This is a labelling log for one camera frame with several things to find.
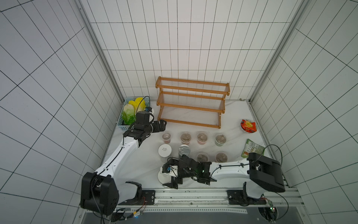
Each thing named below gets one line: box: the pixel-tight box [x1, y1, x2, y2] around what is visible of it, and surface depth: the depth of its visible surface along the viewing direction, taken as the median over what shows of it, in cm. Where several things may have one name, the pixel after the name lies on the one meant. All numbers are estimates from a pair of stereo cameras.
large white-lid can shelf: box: [158, 143, 173, 163], surface depth 83 cm
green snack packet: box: [240, 138, 266, 159], surface depth 92 cm
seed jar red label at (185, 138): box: [180, 132, 192, 145], surface depth 92 cm
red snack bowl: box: [240, 119, 258, 134], surface depth 98 cm
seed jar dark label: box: [162, 132, 171, 144], surface depth 93 cm
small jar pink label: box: [214, 152, 228, 163], surface depth 83 cm
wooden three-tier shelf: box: [155, 76, 231, 129], surface depth 107 cm
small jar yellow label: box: [196, 152, 209, 163], surface depth 83 cm
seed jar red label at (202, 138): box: [197, 132, 208, 146], surface depth 92 cm
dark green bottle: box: [178, 144, 191, 158], surface depth 81 cm
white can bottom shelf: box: [157, 169, 172, 185], surface depth 72 cm
